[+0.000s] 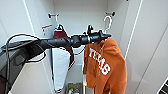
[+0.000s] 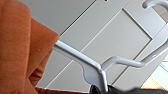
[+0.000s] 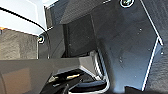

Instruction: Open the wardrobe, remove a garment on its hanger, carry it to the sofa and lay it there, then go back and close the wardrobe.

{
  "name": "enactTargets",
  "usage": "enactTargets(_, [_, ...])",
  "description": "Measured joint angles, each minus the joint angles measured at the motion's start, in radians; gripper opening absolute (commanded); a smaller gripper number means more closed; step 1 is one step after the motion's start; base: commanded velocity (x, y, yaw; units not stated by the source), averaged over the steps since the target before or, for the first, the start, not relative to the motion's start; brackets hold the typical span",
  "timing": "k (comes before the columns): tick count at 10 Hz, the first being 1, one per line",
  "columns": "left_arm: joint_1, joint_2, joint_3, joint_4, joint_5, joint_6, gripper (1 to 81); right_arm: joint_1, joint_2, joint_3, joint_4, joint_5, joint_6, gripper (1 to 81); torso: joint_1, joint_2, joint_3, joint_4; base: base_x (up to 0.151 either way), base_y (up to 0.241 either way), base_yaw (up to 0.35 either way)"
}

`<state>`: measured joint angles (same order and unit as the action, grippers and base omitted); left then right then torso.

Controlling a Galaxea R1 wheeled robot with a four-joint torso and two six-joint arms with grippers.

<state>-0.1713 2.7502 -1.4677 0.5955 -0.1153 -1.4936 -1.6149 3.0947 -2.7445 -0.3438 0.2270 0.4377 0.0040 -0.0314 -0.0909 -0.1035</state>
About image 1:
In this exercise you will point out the white notice orange header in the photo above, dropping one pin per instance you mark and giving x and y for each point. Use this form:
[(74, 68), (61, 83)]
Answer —
[(46, 28)]

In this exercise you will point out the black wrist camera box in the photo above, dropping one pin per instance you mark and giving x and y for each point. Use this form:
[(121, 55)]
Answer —
[(90, 28)]

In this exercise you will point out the black wardrobe hook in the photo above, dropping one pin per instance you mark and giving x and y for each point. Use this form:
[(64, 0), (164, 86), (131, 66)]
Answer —
[(110, 14), (52, 15)]

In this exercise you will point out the orange hoodie white print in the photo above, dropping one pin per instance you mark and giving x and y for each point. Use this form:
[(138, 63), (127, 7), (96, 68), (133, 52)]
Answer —
[(106, 66)]

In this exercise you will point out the grey bin with items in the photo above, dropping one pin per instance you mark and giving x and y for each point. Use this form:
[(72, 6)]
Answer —
[(74, 89)]

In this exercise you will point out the white wardrobe body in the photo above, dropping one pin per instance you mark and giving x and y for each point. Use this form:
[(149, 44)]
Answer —
[(83, 13)]

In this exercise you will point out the white hanger of jacket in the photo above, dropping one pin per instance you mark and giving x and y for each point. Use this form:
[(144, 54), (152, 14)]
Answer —
[(60, 26)]

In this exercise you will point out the maroon and white jacket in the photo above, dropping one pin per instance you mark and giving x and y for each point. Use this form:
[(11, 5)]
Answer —
[(61, 56)]

